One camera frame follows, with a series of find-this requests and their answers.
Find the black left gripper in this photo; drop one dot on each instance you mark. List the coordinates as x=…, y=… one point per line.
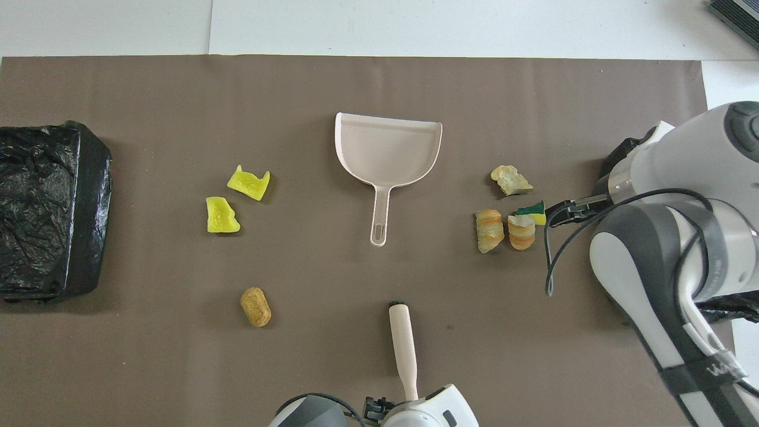
x=375, y=410

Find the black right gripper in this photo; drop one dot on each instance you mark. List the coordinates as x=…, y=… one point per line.
x=584, y=209

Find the green and yellow sponge piece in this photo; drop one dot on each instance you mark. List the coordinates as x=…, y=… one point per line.
x=535, y=212

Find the beige hand brush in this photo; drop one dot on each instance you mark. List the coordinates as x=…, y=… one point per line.
x=403, y=338

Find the beige plastic dustpan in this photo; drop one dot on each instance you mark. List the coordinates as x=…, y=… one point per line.
x=385, y=148

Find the notched yellow sponge piece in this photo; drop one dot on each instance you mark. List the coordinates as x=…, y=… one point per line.
x=249, y=185

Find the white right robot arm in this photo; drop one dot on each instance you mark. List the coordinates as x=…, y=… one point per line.
x=652, y=267

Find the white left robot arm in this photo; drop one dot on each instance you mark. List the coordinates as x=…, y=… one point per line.
x=427, y=412

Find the black bag-lined bin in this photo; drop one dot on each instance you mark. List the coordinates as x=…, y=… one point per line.
x=735, y=308
x=35, y=207

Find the brown paper table mat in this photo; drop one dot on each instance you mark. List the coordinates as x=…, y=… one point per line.
x=356, y=284

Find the dark ribbed device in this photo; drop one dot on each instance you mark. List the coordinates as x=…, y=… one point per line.
x=741, y=15

